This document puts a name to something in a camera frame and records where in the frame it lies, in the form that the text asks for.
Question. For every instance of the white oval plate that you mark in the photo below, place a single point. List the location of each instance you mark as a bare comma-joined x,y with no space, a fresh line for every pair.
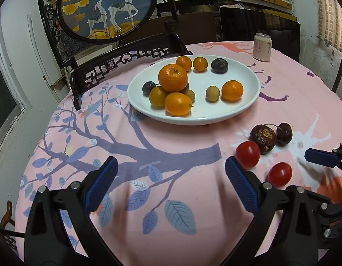
203,112

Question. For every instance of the small orange mandarin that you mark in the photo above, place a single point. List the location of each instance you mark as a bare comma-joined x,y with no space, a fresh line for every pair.
185,62

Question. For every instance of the small orange on plate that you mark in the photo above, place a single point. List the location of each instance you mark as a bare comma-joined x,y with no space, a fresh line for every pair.
232,91

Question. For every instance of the beige longan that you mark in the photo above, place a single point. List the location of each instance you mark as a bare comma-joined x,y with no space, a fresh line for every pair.
190,94
212,93

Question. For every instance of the round deer art screen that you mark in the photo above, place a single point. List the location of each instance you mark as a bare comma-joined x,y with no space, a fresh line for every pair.
102,21

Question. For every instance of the white beverage can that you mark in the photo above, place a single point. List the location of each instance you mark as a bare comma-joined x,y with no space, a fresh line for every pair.
262,47

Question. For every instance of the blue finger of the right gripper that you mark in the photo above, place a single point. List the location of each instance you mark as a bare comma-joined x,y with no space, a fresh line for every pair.
322,158

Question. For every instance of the framed window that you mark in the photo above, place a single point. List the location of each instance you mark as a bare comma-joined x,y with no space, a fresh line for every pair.
13,101

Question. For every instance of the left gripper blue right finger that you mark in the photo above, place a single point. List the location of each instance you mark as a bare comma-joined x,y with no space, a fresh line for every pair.
260,199

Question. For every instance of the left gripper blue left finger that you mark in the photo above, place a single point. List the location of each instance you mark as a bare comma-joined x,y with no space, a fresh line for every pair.
79,200

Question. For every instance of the yellow orange kumquat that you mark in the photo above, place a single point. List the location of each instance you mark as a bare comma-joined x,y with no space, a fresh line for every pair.
157,97

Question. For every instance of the large orange mandarin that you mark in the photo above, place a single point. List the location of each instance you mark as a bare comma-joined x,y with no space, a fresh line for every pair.
173,78

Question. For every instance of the black carved wooden stand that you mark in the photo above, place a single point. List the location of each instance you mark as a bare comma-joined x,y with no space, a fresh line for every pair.
87,65

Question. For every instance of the pink printed tablecloth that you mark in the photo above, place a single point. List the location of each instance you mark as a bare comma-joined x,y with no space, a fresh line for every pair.
172,203

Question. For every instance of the small black grape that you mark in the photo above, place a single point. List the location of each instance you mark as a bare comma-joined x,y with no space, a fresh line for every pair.
147,87

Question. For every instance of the red cherry tomato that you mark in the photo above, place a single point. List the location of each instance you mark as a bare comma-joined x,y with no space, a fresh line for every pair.
248,154
280,174

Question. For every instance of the dark cherry with stem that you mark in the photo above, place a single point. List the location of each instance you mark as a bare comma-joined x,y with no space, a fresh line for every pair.
284,134

